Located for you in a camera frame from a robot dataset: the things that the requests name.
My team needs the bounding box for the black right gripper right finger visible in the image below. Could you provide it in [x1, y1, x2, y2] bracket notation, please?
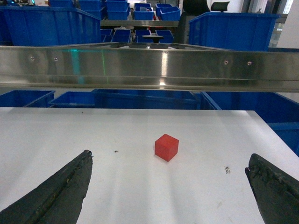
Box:
[245, 154, 299, 224]

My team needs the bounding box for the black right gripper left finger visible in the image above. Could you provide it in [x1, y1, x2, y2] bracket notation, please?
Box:
[0, 150, 93, 224]

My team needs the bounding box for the red magnetic cube block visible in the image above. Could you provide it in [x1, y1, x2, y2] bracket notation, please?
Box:
[155, 134, 179, 162]

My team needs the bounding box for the large blue bin right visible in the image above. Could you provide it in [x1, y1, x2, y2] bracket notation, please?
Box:
[189, 12, 281, 51]

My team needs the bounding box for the large blue bin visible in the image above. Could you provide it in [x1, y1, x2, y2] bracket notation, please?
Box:
[0, 6, 101, 47]
[189, 12, 281, 51]

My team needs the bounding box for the large blue bin left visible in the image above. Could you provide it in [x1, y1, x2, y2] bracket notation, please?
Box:
[0, 6, 101, 47]

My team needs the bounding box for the stainless steel shelf rail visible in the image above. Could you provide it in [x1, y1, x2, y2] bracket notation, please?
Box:
[0, 42, 299, 92]

